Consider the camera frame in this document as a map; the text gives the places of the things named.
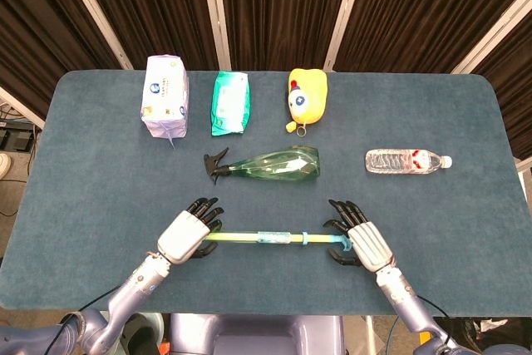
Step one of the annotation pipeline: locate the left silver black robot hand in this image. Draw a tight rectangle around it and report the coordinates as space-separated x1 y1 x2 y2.
155 196 225 265

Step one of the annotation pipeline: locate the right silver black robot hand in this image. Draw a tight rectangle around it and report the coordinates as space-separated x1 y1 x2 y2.
323 199 395 271

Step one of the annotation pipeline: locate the yellow plastic tube with label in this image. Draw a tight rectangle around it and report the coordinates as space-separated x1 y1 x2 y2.
205 228 354 250

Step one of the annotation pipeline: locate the clear plastic water bottle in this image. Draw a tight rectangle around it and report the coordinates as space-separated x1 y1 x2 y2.
364 147 453 174

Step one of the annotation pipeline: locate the pale green bin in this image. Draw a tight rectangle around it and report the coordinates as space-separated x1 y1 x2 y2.
123 312 165 355

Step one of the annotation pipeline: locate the blue table cloth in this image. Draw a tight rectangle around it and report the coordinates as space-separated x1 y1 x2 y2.
0 70 532 318

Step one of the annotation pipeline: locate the green spray bottle black trigger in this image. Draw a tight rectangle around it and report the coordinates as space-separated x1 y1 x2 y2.
203 145 321 186

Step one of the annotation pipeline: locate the lavender robot torso base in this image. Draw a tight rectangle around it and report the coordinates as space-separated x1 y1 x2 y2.
168 313 344 355

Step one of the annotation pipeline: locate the white lavender tissue pack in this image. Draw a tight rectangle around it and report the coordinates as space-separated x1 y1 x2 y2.
140 54 190 150

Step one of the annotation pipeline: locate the green wet wipes pack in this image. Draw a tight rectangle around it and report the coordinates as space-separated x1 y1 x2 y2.
210 71 253 137

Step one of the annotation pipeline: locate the yellow plush chick pouch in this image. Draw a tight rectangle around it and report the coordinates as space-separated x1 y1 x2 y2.
284 67 329 138

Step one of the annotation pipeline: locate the dark brown curtain panel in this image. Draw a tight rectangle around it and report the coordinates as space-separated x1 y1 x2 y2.
72 0 219 71
218 0 354 71
334 0 532 74
473 32 532 160
0 0 122 120

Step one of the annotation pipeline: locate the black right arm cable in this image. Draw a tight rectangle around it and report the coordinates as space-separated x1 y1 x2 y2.
416 293 455 348

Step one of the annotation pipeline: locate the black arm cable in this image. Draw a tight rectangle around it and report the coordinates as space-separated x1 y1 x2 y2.
416 293 455 348
43 284 126 355

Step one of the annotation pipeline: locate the thin blue cable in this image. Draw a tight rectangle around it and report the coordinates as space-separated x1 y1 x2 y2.
384 315 401 355

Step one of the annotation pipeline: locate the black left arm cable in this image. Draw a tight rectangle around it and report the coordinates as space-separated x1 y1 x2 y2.
43 284 126 355

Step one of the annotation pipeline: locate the white partition frame post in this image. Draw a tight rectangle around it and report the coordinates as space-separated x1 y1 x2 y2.
56 0 134 70
323 0 369 72
451 0 532 76
199 0 232 71
0 86 46 130

